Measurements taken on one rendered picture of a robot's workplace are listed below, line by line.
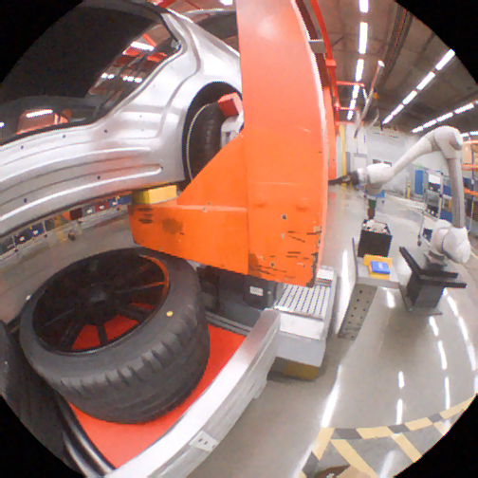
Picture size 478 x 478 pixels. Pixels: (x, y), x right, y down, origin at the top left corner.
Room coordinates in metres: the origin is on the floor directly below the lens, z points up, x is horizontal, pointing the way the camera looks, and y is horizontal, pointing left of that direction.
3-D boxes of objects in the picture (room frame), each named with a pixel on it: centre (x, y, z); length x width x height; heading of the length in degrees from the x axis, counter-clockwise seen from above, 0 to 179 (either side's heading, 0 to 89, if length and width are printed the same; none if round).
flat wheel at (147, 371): (0.34, 0.43, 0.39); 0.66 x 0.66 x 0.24
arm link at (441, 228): (0.61, -1.31, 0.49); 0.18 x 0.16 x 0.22; 162
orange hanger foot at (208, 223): (0.60, 0.17, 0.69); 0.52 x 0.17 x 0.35; 60
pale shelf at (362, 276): (0.59, -0.57, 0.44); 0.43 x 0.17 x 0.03; 150
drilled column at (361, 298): (0.57, -0.55, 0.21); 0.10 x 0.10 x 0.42; 60
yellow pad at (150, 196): (0.68, 0.32, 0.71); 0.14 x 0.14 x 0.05; 60
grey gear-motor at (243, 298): (0.74, 0.02, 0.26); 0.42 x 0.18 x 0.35; 60
